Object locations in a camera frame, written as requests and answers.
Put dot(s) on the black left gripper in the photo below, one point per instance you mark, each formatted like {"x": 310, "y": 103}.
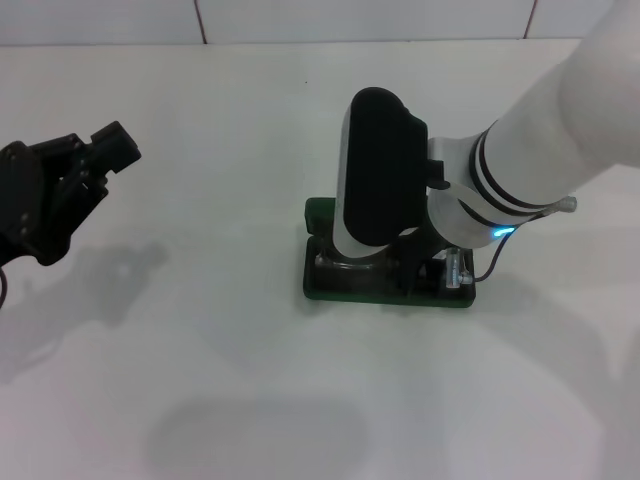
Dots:
{"x": 25, "y": 200}

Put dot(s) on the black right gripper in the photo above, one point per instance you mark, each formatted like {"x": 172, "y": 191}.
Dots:
{"x": 412, "y": 250}

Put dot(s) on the dark green glasses case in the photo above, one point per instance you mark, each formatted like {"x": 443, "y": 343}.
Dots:
{"x": 320, "y": 215}

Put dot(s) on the white black wrist camera box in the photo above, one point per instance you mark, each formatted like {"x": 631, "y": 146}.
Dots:
{"x": 380, "y": 170}

